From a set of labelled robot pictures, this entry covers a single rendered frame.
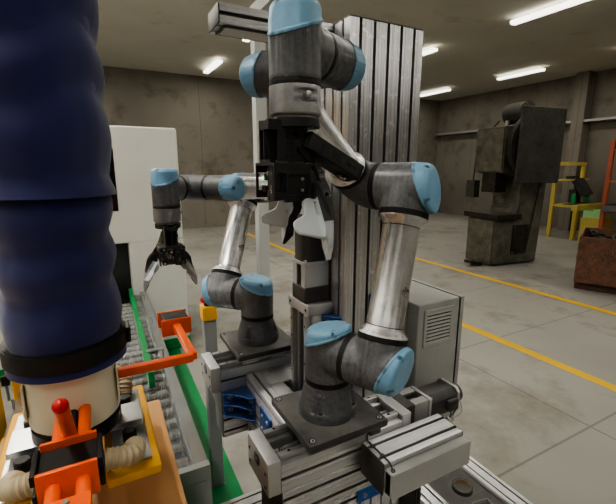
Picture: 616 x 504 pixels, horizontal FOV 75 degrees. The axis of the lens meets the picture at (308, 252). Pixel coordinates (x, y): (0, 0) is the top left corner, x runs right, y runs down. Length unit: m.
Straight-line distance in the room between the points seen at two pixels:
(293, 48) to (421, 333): 0.99
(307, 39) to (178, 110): 10.84
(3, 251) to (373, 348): 0.73
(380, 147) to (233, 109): 10.70
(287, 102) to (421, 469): 0.90
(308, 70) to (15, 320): 0.67
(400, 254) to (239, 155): 10.91
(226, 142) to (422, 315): 10.59
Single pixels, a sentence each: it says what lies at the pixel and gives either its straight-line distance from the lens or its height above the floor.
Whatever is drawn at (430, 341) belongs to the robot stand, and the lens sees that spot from 1.39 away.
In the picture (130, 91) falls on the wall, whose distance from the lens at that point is 11.30.
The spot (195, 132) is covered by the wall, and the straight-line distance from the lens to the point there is 11.44.
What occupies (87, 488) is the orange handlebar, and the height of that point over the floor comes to 1.19.
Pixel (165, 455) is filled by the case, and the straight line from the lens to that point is 1.18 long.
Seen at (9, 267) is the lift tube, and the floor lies 1.48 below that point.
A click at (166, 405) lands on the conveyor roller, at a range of 2.16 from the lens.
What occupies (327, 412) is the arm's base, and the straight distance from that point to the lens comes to 1.04.
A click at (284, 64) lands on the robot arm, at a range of 0.59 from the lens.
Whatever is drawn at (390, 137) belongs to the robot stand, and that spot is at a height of 1.73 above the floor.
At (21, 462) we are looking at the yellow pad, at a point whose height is 1.10.
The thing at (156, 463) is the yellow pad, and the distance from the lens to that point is 0.95.
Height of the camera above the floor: 1.65
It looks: 12 degrees down
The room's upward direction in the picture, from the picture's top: straight up
